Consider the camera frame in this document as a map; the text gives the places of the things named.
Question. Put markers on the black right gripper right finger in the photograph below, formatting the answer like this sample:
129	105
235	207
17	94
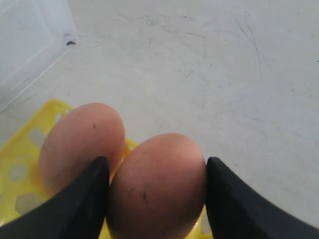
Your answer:
236	211

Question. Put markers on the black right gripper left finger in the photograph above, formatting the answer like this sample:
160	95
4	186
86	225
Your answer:
76	212

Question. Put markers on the brown egg packed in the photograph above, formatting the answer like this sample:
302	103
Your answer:
83	134
159	190

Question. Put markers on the yellow plastic egg tray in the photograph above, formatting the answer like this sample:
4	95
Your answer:
20	187

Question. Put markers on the clear plastic tray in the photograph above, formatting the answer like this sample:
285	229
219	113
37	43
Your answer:
34	34

